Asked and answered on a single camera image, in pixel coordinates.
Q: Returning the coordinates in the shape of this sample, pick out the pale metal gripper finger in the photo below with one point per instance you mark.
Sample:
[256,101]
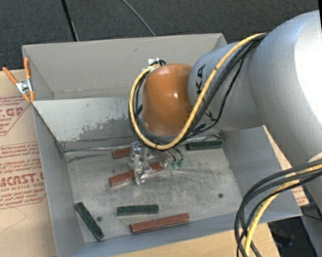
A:
[141,173]
[137,151]

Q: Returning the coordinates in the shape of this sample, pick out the red-brown flat block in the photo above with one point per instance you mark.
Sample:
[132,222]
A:
[160,223]
[120,178]
[121,152]

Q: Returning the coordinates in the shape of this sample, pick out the dark green flat block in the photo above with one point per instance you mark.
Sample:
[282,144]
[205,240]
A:
[204,145]
[137,209]
[89,221]

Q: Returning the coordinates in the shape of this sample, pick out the grey metal bin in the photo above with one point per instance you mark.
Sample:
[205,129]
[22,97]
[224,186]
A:
[187,192]

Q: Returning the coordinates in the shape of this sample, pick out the brown cardboard board red print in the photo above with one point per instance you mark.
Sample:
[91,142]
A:
[11,174]

